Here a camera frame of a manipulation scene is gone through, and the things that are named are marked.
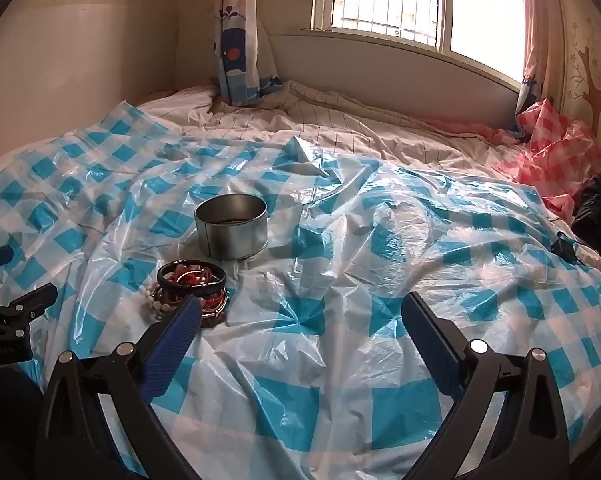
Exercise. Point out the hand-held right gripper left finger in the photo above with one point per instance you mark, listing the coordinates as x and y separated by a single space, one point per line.
173 345

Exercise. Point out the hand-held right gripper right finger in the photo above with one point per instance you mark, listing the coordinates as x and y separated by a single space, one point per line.
430 347

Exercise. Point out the round metal tin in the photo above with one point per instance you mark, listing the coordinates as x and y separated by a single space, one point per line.
233 237

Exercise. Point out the black bangle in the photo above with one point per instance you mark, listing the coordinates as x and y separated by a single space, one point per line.
193 287

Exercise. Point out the blue checkered plastic sheet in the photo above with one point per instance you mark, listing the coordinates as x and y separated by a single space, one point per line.
330 285

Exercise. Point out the black plastic bag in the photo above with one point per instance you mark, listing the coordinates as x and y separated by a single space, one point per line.
600 205

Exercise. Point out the pink cloth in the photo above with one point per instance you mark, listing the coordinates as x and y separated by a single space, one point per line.
470 127

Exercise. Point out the pink checkered plastic bag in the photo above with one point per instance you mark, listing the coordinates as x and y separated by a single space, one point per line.
555 155

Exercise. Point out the striped white bedsheet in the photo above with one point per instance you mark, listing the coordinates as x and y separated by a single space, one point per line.
300 120

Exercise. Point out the white window ledge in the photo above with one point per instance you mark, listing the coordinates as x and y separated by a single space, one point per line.
360 67

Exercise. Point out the white wardrobe tree decal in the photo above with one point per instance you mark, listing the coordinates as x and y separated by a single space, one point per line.
592 85

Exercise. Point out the pink curtain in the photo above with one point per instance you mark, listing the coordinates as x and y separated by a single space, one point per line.
537 20

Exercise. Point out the window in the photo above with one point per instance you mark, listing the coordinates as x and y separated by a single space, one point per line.
395 0

